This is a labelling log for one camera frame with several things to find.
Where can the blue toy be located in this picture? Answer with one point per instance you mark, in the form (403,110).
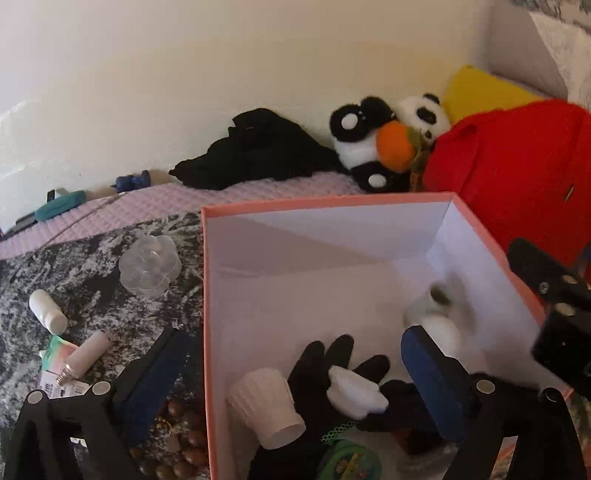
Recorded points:
(134,181)

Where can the pink checked sheet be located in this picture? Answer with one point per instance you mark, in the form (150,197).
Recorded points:
(184,198)

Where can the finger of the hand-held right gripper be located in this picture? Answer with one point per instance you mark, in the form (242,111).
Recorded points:
(568,341)

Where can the small pink and green box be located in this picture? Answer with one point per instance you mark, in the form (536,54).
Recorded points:
(55,353)

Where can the white bulb housing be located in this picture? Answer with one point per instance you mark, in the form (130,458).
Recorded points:
(436,323)

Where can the black glove with green mesh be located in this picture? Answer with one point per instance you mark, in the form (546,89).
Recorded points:
(314,383)

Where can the white ribbed cup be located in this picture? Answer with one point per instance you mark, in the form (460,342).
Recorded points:
(265,406)

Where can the panda plush toy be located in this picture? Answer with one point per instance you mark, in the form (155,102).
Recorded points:
(360,138)

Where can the flat black object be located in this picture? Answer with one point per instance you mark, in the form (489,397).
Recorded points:
(21,224)

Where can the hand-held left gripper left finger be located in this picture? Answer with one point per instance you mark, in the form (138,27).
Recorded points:
(152,383)

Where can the pile of black clothes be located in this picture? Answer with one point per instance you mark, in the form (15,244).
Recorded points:
(263,147)

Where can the teal case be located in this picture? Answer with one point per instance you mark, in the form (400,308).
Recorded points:
(60,206)

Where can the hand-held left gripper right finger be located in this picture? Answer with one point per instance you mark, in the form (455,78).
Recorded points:
(434,383)

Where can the grey cushion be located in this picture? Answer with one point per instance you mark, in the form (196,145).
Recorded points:
(517,41)

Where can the pink cardboard box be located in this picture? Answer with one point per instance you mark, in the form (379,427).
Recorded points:
(323,258)

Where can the clear flower-shaped plastic container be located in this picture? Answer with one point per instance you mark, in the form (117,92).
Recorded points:
(150,265)

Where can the small light bulb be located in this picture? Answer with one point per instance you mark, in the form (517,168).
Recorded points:
(87,353)

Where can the green tape measure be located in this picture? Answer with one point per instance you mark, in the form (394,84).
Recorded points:
(348,461)

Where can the red cloth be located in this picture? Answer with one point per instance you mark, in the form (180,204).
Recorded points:
(508,170)

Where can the grey marbled blanket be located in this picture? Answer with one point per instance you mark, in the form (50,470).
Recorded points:
(101,258)

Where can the yellow pillow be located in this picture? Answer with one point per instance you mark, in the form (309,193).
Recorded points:
(480,94)

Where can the small white bottle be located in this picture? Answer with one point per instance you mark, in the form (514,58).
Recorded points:
(46,311)

